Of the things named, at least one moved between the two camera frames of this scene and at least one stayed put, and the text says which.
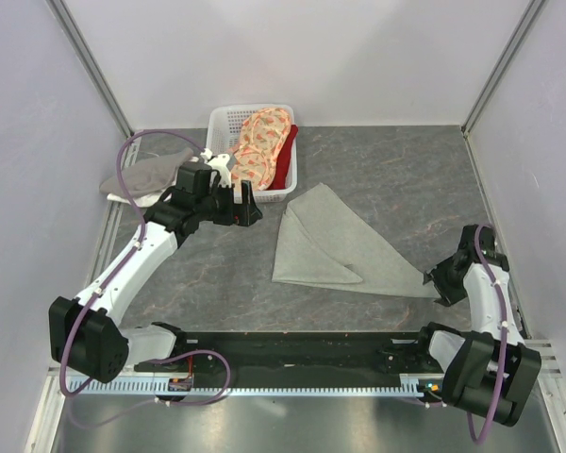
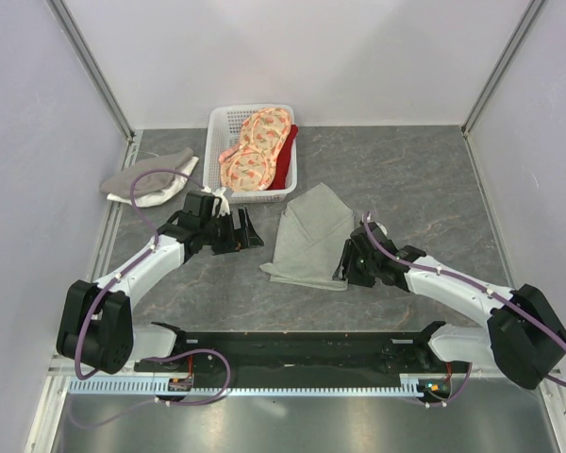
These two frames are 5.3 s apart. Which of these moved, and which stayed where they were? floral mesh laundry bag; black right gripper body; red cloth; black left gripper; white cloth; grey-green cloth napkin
Moved: black right gripper body; black left gripper
Stayed: red cloth; grey-green cloth napkin; floral mesh laundry bag; white cloth
